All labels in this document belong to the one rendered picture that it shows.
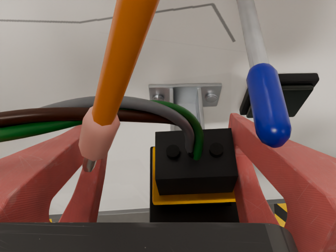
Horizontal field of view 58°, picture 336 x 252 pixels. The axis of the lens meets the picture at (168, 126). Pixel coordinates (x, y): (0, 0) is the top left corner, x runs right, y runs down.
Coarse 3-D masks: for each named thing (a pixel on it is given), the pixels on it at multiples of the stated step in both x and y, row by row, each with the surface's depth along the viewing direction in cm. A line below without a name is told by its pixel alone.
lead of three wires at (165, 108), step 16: (128, 96) 7; (0, 112) 6; (16, 112) 6; (32, 112) 6; (48, 112) 6; (64, 112) 7; (80, 112) 7; (128, 112) 7; (144, 112) 8; (160, 112) 8; (176, 112) 8; (0, 128) 6; (16, 128) 6; (32, 128) 7; (48, 128) 7; (64, 128) 7; (192, 128) 10; (192, 144) 10
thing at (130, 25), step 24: (120, 0) 2; (144, 0) 2; (120, 24) 2; (144, 24) 2; (120, 48) 2; (120, 72) 3; (96, 96) 3; (120, 96) 3; (96, 120) 4; (96, 144) 4
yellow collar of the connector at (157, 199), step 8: (152, 152) 14; (152, 160) 13; (152, 168) 13; (152, 176) 13; (152, 184) 13; (152, 192) 13; (224, 192) 12; (232, 192) 12; (152, 200) 12; (160, 200) 12; (168, 200) 12; (176, 200) 12; (184, 200) 12; (192, 200) 12; (200, 200) 12; (208, 200) 12; (216, 200) 12; (224, 200) 12; (232, 200) 12
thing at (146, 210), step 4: (268, 200) 44; (272, 200) 44; (276, 200) 44; (280, 200) 44; (284, 200) 44; (140, 208) 47; (144, 208) 47; (148, 208) 47; (100, 212) 48; (104, 212) 48; (108, 212) 48; (112, 212) 48; (116, 212) 47; (120, 212) 47; (124, 212) 47; (128, 212) 47; (132, 212) 47; (136, 212) 47; (140, 212) 47; (52, 216) 49; (56, 216) 49; (60, 216) 49
